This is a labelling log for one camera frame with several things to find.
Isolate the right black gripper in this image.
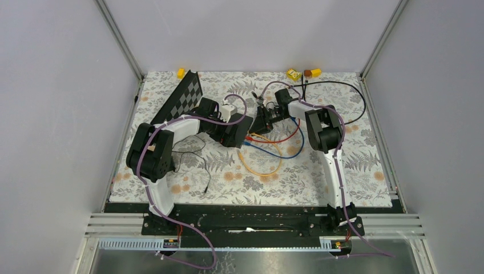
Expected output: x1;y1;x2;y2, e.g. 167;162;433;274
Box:
249;107;288;138

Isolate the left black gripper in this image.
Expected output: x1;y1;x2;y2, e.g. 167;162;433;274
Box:
207;112;238;147

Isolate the black network switch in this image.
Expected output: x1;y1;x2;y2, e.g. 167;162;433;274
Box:
220;116;253;148

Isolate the black power adapter with cord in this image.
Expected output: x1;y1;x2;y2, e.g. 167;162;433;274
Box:
172;134;212;194

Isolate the yellow ethernet cable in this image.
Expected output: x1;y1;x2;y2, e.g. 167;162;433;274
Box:
237;133;284;178

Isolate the black ethernet cable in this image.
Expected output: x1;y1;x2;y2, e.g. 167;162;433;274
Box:
291;74;367;126

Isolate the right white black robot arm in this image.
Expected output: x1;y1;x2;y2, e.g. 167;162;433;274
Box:
249;89;357;235

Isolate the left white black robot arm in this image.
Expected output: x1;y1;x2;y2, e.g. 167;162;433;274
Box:
126;98;253;235

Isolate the black white checkerboard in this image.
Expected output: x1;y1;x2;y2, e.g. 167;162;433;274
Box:
150;70;203;125

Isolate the floral patterned table mat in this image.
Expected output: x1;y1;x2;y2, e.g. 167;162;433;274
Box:
109;71;392;207

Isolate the yellow owl toy block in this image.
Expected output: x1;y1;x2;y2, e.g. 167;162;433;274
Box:
286;68;302;82

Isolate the yellow rectangular block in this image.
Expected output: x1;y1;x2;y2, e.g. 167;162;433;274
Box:
310;68;322;78

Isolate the red ethernet cable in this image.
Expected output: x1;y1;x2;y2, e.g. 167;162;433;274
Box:
245;118;301;144

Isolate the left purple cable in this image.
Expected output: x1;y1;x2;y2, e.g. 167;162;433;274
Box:
135;94;248;270

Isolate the purple cable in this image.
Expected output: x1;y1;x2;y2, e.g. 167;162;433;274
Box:
254;81;396;260
135;94;248;270

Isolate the blue ethernet cable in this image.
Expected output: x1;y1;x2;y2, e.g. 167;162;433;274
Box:
243;117;305;160

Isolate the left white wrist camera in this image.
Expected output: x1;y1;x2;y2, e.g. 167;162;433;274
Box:
219;104;237;123

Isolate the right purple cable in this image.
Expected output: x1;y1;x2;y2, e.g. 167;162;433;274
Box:
254;81;396;260

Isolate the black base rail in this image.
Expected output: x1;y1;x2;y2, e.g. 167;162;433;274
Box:
104;203;365;248

